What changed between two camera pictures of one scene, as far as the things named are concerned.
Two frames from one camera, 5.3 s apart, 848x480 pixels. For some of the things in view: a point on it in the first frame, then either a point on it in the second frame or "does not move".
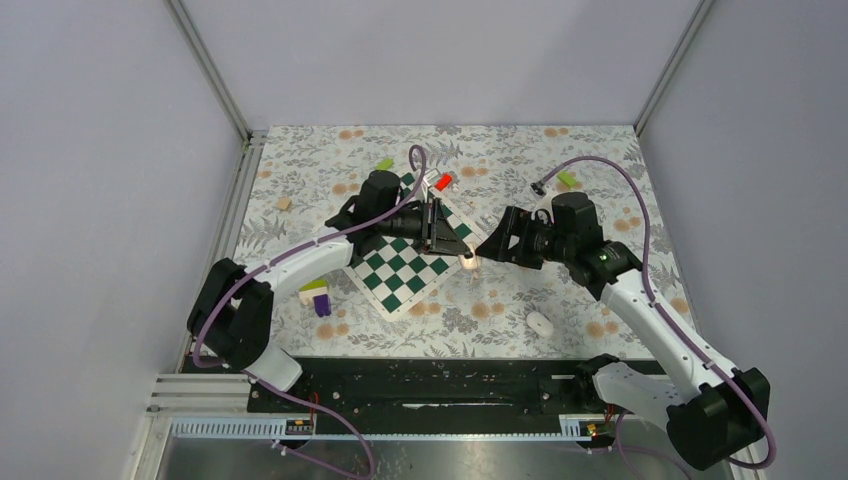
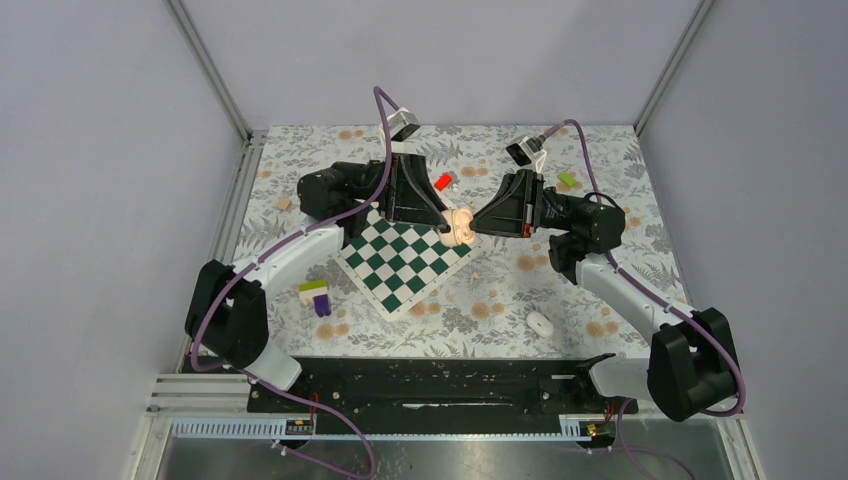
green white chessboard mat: x=396 y=273 does not move
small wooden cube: x=283 y=203 does not move
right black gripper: x=518 y=222 -> x=516 y=207
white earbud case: x=540 y=324 does not move
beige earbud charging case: x=470 y=264 -> x=460 y=232
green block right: x=567 y=178 does not move
